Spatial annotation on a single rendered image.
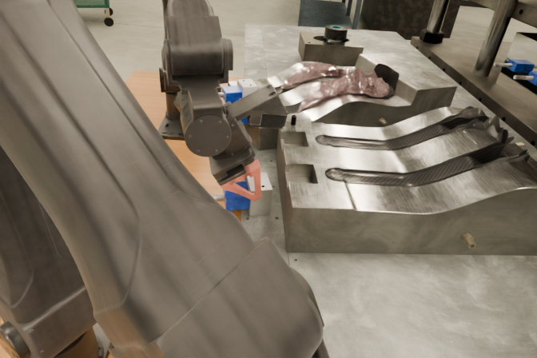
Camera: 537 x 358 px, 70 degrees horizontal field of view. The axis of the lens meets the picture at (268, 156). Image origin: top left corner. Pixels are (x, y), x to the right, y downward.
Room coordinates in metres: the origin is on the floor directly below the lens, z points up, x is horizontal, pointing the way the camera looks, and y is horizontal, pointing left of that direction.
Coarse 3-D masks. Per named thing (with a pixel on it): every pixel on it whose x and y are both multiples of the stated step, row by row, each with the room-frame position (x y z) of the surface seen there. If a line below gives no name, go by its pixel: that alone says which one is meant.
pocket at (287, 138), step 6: (282, 132) 0.63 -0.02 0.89; (288, 132) 0.63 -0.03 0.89; (294, 132) 0.63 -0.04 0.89; (300, 132) 0.63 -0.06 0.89; (282, 138) 0.63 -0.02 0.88; (288, 138) 0.63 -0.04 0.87; (294, 138) 0.63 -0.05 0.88; (300, 138) 0.63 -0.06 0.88; (306, 138) 0.61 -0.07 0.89; (282, 144) 0.61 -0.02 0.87; (288, 144) 0.63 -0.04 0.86; (294, 144) 0.63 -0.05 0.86; (300, 144) 0.63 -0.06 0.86; (306, 144) 0.61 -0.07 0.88; (282, 150) 0.59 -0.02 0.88
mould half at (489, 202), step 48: (432, 144) 0.59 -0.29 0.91; (480, 144) 0.56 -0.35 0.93; (288, 192) 0.46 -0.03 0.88; (336, 192) 0.46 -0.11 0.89; (384, 192) 0.47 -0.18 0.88; (432, 192) 0.48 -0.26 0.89; (480, 192) 0.45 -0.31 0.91; (528, 192) 0.44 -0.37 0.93; (288, 240) 0.41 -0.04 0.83; (336, 240) 0.42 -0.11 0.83; (384, 240) 0.43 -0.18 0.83; (432, 240) 0.43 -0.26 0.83; (480, 240) 0.44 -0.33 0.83; (528, 240) 0.45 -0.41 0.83
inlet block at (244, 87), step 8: (240, 80) 0.89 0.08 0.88; (248, 80) 0.89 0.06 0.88; (224, 88) 0.86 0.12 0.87; (232, 88) 0.86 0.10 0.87; (240, 88) 0.86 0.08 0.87; (248, 88) 0.85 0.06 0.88; (256, 88) 0.86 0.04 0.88; (224, 96) 0.85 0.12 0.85; (232, 96) 0.84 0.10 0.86; (240, 96) 0.84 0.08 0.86
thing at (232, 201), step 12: (252, 180) 0.52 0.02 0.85; (264, 180) 0.52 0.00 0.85; (228, 192) 0.50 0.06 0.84; (252, 192) 0.49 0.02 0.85; (264, 192) 0.49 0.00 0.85; (228, 204) 0.48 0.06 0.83; (240, 204) 0.49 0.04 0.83; (252, 204) 0.49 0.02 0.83; (264, 204) 0.49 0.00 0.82; (252, 216) 0.49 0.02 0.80
